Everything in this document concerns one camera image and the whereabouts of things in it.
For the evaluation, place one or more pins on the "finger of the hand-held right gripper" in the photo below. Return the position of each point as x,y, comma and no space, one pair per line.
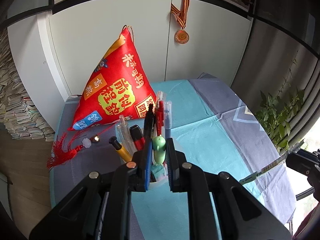
302,166
311,155

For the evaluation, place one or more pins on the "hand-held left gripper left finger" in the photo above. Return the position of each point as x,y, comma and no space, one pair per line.
148,170

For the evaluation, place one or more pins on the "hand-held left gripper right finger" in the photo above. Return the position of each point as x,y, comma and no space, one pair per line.
168,167

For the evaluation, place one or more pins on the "translucent plastic cup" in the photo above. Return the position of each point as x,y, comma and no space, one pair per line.
158,183

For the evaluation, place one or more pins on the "white pen with green clip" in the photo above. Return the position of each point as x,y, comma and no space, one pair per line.
159,147

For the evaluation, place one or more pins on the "orange and black pen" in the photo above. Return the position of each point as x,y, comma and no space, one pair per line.
123,153

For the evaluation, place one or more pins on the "clear pen with mint grip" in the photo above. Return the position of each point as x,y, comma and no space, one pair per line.
270,165

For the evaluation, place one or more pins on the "blue ink pen clear cap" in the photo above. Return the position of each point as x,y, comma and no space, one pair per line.
168,130

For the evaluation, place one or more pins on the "clear barrel pen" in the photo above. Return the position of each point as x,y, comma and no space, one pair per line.
125,135

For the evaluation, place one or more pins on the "red grip pen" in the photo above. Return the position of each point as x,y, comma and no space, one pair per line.
159,120

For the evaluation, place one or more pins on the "person's right forearm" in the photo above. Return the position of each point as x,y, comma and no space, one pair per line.
310,225

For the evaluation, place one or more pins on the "red and black marker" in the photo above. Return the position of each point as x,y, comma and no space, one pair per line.
137,136

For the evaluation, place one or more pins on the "green leafy plant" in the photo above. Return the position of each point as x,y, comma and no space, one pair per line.
277,115

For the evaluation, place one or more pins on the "small gold bell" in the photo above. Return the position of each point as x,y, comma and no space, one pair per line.
96,138

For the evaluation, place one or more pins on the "white flower bead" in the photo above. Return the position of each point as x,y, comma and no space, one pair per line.
86,143

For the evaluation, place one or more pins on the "red tassel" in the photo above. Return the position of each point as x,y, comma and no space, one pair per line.
62,155

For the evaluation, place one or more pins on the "red pyramid pillow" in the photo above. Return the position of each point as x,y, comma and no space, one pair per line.
112,85

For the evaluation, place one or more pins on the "gold medal with striped ribbon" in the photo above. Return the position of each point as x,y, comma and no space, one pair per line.
181,36

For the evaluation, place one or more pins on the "white cabinet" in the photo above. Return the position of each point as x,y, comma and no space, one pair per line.
100,30

